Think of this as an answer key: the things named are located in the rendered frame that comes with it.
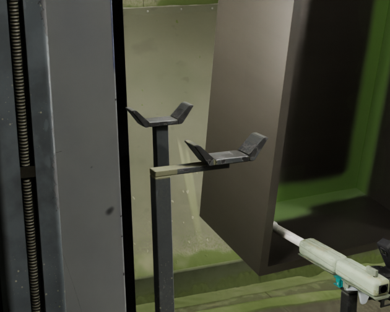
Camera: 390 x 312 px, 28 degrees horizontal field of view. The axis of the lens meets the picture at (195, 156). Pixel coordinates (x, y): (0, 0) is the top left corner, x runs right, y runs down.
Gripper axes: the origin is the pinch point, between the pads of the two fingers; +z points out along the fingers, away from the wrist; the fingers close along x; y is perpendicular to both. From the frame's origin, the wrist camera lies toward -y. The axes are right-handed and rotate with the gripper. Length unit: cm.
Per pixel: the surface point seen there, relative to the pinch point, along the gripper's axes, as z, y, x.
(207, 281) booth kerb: -18, 44, 99
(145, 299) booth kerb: 7, 48, 101
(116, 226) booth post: 68, -32, -17
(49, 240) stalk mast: 95, -51, -64
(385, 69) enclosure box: -50, -42, 47
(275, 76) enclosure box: 11, -49, 19
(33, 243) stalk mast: 97, -50, -63
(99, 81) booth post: 70, -57, -16
